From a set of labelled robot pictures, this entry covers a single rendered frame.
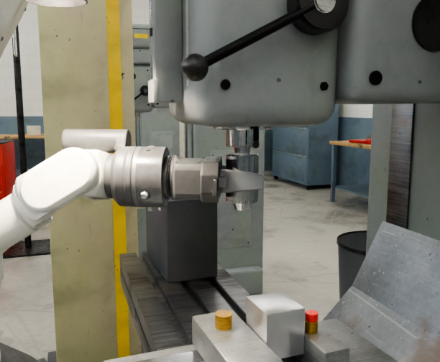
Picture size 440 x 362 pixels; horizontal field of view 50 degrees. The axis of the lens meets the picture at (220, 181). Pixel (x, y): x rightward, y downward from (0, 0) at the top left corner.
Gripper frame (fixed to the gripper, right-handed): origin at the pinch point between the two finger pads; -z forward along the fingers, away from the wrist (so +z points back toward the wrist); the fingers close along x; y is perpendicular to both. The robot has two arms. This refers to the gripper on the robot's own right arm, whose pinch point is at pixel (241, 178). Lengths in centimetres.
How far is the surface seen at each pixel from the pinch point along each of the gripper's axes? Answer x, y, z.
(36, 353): 172, 125, 113
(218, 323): -11.9, 16.6, 2.5
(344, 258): 175, 67, -54
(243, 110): -10.5, -9.8, -0.1
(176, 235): 33.5, 17.9, 14.4
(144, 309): 18.4, 28.8, 18.6
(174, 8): -5.4, -22.4, 8.9
